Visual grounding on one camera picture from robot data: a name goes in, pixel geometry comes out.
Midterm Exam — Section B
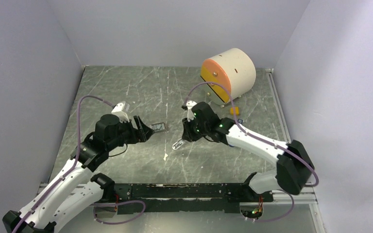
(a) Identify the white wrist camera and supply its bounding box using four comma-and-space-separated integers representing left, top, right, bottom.
111, 101, 130, 123
182, 100, 197, 122

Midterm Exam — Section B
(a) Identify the light blue white stapler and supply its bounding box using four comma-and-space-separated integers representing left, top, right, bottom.
171, 138, 185, 150

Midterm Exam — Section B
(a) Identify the cream round drawer cabinet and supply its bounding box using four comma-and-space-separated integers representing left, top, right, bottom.
200, 48, 256, 99

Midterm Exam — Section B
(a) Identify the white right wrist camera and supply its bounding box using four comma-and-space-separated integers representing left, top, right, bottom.
182, 100, 197, 122

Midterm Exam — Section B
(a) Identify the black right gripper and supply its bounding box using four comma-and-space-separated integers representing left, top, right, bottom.
182, 114, 209, 142

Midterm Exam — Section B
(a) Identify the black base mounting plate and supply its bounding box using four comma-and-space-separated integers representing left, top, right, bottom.
98, 183, 273, 215

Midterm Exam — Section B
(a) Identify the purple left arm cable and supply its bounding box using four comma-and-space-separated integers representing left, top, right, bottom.
11, 95, 147, 233

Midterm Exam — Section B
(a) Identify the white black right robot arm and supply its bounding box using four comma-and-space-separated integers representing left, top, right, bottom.
182, 100, 315, 201

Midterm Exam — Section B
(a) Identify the aluminium frame rail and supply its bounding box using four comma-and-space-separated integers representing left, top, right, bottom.
34, 183, 319, 206

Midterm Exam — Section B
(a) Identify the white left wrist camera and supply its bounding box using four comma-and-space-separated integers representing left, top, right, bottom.
111, 101, 130, 123

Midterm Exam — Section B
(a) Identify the yellow eraser block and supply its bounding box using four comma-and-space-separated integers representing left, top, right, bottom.
230, 106, 240, 116

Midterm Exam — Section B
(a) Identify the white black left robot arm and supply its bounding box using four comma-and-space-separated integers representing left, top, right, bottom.
2, 114, 154, 233

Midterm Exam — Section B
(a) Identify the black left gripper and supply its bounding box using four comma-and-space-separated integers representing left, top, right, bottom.
106, 114, 154, 150

